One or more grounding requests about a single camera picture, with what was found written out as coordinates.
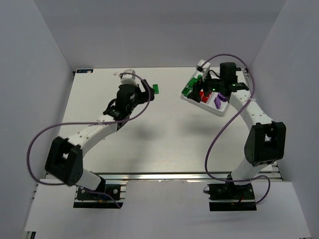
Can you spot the green long lego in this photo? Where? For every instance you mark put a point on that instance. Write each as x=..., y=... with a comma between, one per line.
x=191, y=82
x=156, y=89

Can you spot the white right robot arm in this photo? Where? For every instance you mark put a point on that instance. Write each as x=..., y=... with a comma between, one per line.
x=265, y=143

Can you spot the red round lego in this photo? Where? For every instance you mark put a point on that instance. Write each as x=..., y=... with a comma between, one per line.
x=204, y=99

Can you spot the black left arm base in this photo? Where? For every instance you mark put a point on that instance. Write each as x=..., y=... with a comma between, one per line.
x=111, y=198

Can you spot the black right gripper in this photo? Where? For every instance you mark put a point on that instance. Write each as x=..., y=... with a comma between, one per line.
x=203, y=87

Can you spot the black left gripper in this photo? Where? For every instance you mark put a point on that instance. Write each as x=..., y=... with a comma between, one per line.
x=143, y=92

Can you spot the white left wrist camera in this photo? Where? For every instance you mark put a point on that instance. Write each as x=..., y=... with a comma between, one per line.
x=128, y=77

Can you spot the green long lego top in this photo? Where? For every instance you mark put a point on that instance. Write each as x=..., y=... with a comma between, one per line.
x=156, y=89

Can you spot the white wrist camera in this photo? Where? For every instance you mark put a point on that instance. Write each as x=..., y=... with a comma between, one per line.
x=203, y=67
x=128, y=77

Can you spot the purple round lego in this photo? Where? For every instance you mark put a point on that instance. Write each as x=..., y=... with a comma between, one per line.
x=221, y=97

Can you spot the purple small lego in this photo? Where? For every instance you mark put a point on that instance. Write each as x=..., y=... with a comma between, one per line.
x=217, y=103

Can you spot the white divided tray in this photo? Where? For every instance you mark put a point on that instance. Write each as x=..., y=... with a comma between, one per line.
x=209, y=106

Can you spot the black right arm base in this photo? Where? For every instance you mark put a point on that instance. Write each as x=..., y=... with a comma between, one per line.
x=230, y=197

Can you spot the green square lego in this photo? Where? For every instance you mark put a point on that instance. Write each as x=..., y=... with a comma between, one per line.
x=185, y=91

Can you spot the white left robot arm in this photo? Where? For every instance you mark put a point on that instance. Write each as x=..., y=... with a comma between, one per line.
x=65, y=158

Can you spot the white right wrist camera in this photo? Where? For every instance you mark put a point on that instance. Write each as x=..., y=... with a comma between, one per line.
x=203, y=67

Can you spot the red rectangular lego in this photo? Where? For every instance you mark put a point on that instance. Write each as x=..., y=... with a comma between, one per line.
x=202, y=94

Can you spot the blue table label left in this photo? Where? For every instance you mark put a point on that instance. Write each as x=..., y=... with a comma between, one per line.
x=84, y=71

